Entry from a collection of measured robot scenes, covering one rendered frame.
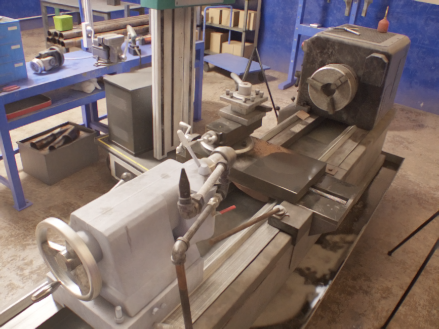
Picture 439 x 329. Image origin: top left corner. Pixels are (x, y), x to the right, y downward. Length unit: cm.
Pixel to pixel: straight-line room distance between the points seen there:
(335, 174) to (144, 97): 154
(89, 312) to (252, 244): 61
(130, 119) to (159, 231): 184
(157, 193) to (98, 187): 219
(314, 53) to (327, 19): 350
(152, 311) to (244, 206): 83
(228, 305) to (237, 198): 72
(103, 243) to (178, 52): 200
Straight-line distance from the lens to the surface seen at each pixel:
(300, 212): 154
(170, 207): 108
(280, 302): 182
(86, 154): 347
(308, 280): 195
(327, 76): 223
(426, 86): 574
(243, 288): 127
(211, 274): 130
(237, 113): 183
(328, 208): 160
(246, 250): 139
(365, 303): 251
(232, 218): 170
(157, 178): 113
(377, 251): 289
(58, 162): 331
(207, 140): 168
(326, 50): 243
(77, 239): 91
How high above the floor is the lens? 177
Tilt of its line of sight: 31 degrees down
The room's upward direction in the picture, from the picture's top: 5 degrees clockwise
